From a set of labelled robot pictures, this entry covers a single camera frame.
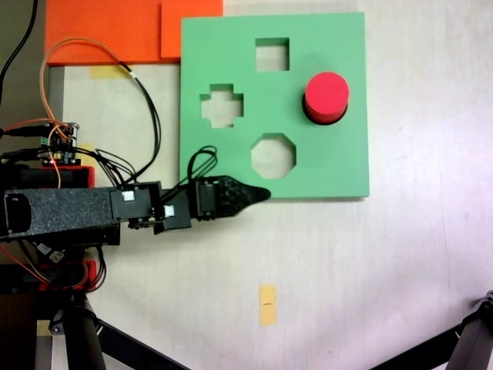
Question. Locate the red cylinder block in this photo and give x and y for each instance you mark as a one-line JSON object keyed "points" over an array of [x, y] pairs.
{"points": [[327, 92]]}

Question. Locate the large orange flat block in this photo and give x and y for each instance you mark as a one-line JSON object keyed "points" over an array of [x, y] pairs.
{"points": [[100, 23]]}

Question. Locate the green shape sorter board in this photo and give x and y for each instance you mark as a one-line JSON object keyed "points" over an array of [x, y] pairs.
{"points": [[339, 162]]}

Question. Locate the yellow masking tape piece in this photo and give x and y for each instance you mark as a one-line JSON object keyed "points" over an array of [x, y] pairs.
{"points": [[268, 308], [86, 148], [106, 72], [42, 327]]}

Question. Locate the small circuit board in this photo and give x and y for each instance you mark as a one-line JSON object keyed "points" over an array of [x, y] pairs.
{"points": [[61, 154]]}

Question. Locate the black tripod with smooth legs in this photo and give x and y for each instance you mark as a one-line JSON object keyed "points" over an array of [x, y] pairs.
{"points": [[82, 339]]}

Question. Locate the red base mount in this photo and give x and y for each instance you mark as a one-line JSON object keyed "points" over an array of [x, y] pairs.
{"points": [[91, 177]]}

